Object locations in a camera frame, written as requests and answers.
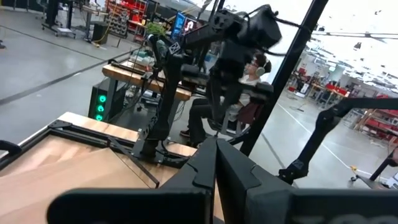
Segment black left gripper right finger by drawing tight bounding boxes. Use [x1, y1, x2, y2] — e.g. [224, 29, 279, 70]
[216, 138, 293, 224]

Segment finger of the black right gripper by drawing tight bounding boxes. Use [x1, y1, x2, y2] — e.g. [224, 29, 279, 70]
[223, 81, 242, 119]
[207, 77, 224, 127]

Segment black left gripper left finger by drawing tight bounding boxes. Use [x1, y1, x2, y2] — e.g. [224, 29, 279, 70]
[161, 136, 218, 224]

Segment seated person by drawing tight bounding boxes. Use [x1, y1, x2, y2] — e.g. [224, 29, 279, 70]
[179, 52, 273, 149]

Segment office chair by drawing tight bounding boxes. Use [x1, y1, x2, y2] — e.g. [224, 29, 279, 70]
[206, 90, 274, 139]

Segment white headphones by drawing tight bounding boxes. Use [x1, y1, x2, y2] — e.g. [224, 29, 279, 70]
[254, 60, 269, 77]

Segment blue lit monitor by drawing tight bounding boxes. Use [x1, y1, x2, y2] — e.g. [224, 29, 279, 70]
[170, 11, 197, 40]

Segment green potted plant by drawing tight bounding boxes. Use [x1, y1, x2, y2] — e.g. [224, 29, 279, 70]
[145, 21, 167, 37]

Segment wooden desk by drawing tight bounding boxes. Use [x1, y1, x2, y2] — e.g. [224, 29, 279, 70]
[101, 60, 193, 102]

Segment red storage rack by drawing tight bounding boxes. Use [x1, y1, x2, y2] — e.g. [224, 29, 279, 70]
[104, 0, 149, 43]

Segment computer tower with green lights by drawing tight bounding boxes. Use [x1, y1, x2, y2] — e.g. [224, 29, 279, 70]
[88, 77, 127, 123]

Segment black cabinet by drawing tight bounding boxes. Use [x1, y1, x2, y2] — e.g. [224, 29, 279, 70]
[91, 21, 109, 45]

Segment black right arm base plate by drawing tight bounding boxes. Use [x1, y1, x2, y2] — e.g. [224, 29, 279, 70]
[132, 148, 190, 169]

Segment black aluminium rig frame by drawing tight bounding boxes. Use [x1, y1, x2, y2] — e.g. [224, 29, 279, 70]
[0, 0, 398, 190]

